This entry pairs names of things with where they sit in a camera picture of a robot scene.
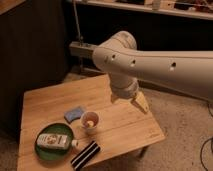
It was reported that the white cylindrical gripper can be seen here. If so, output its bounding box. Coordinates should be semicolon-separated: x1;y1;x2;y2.
110;78;149;113

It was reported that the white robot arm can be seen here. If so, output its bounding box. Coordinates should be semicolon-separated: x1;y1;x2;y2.
92;31;213;109

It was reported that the white paper cup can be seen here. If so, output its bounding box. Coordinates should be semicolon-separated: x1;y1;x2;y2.
80;111;99;134

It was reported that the blue sponge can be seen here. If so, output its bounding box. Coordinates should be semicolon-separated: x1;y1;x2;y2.
64;106;85;123

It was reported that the grey baseboard heater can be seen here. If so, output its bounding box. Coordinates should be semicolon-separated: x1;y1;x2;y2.
69;41;96;59

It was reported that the black white striped cloth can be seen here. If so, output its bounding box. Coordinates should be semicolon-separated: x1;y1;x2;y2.
71;141;101;171

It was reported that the metal pole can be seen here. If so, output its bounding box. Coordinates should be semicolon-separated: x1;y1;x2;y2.
72;0;83;45

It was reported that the white green-labelled bottle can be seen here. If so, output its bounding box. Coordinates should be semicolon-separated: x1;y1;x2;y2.
36;133;78;150

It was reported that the green round plate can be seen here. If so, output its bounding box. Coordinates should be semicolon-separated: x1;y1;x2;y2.
34;123;78;161

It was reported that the black floor cable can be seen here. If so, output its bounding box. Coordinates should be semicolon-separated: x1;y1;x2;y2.
199;103;213;171

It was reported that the wooden wall shelf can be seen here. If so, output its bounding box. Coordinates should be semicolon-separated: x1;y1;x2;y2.
66;0;213;21

